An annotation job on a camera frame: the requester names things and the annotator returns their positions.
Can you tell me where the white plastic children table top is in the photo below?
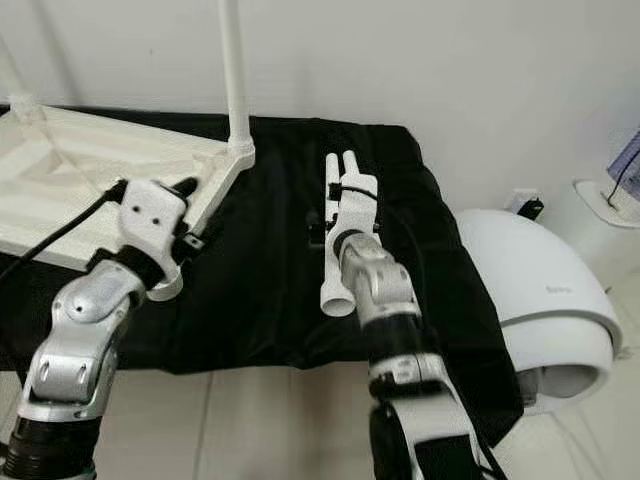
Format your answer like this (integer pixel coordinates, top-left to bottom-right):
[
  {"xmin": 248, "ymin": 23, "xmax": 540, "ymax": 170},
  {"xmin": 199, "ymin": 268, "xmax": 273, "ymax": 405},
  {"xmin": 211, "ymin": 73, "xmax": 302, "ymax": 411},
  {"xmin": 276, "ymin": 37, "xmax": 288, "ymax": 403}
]
[{"xmin": 0, "ymin": 104, "xmax": 257, "ymax": 277}]

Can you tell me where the black table cloth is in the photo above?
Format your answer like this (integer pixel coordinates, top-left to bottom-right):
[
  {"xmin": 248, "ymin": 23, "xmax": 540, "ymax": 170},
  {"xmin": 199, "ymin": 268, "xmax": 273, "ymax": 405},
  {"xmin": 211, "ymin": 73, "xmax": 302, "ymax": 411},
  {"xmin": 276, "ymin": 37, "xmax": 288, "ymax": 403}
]
[{"xmin": 0, "ymin": 104, "xmax": 527, "ymax": 447}]

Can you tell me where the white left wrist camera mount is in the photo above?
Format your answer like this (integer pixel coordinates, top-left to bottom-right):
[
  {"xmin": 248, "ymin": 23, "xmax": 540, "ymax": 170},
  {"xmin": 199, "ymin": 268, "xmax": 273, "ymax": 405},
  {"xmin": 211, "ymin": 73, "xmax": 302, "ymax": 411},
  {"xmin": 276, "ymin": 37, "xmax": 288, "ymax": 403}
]
[{"xmin": 119, "ymin": 179, "xmax": 190, "ymax": 302}]

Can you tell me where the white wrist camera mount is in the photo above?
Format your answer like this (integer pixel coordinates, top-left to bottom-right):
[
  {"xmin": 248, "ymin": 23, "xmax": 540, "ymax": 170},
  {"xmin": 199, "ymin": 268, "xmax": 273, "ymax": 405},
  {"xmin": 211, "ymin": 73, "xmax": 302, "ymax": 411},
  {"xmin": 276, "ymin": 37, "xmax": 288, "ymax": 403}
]
[
  {"xmin": 334, "ymin": 172, "xmax": 380, "ymax": 253},
  {"xmin": 119, "ymin": 179, "xmax": 190, "ymax": 302}
]

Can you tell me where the white flat floor plate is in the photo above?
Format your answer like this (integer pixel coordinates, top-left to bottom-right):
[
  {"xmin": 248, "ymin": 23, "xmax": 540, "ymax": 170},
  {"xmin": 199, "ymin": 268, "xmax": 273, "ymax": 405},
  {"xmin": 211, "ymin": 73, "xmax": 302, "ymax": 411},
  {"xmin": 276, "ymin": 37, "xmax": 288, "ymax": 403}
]
[{"xmin": 574, "ymin": 130, "xmax": 640, "ymax": 230}]

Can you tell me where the white wall socket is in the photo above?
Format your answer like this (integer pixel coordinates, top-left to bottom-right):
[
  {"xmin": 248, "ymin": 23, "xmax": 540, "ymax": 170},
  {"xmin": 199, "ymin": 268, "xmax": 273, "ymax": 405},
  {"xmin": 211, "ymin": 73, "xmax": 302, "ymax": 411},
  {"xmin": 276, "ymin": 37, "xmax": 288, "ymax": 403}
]
[{"xmin": 509, "ymin": 189, "xmax": 542, "ymax": 217}]

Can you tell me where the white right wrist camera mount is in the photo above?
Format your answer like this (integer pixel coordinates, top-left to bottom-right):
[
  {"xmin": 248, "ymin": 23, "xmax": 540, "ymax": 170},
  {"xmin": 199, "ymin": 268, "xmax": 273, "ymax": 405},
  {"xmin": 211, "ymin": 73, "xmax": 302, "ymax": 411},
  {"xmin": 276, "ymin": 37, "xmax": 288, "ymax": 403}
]
[{"xmin": 334, "ymin": 172, "xmax": 380, "ymax": 253}]

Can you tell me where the white plastic table leg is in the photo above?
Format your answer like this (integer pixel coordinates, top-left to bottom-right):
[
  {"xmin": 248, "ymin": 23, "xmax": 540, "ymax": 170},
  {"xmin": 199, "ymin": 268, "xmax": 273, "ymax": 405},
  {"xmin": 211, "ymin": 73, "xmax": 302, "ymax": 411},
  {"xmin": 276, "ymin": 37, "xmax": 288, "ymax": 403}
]
[
  {"xmin": 218, "ymin": 0, "xmax": 255, "ymax": 157},
  {"xmin": 342, "ymin": 149, "xmax": 361, "ymax": 183},
  {"xmin": 320, "ymin": 151, "xmax": 362, "ymax": 319},
  {"xmin": 0, "ymin": 65, "xmax": 43, "ymax": 127}
]

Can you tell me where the black power plug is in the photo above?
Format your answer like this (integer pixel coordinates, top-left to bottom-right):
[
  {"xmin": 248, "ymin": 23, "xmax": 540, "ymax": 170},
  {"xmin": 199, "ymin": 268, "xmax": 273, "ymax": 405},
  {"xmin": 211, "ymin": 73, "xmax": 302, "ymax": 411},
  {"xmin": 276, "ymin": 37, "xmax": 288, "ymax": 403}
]
[{"xmin": 519, "ymin": 197, "xmax": 547, "ymax": 222}]

